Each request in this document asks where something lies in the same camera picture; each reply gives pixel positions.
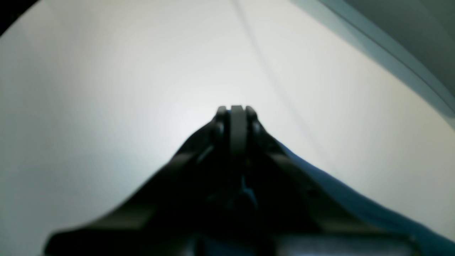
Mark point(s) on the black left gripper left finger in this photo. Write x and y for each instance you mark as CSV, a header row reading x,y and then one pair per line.
x,y
132,228

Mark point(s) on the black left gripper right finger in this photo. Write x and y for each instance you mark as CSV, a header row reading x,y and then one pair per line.
x,y
297,216

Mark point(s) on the dark blue t-shirt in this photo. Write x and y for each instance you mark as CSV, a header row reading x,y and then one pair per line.
x,y
428,242

